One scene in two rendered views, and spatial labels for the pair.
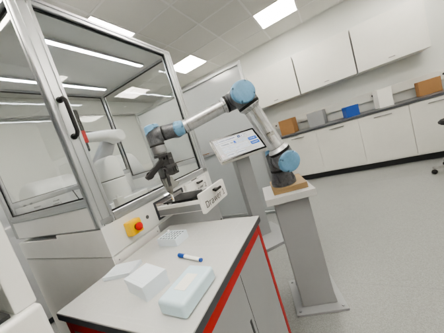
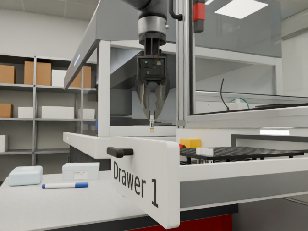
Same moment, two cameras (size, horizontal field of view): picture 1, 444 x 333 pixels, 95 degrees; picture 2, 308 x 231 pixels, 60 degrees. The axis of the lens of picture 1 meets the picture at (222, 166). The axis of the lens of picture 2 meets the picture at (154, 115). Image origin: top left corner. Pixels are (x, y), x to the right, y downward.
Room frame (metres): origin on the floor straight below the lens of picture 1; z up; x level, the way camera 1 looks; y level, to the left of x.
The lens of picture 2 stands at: (1.49, -0.25, 0.95)
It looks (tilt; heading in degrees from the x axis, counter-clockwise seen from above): 3 degrees up; 129
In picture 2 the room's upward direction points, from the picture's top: straight up
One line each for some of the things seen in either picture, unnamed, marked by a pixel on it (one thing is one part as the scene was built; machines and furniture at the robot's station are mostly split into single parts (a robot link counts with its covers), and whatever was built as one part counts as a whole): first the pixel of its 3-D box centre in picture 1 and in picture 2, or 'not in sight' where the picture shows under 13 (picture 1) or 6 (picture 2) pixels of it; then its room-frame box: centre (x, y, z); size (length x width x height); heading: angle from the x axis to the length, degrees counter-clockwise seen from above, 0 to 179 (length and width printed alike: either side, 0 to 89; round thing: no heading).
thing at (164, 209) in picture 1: (185, 201); (231, 167); (1.26, 0.28, 0.86); 0.40 x 0.26 x 0.06; 62
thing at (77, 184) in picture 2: (189, 257); (65, 185); (0.74, 0.22, 0.77); 0.14 x 0.02 x 0.02; 48
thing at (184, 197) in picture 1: (187, 200); (228, 166); (1.25, 0.27, 0.87); 0.22 x 0.18 x 0.06; 62
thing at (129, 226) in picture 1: (134, 226); (189, 149); (1.01, 0.52, 0.88); 0.07 x 0.05 x 0.07; 152
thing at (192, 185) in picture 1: (197, 186); not in sight; (1.59, 0.23, 0.87); 0.29 x 0.02 x 0.11; 152
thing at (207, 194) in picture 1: (213, 194); (135, 169); (1.16, 0.09, 0.87); 0.29 x 0.02 x 0.11; 152
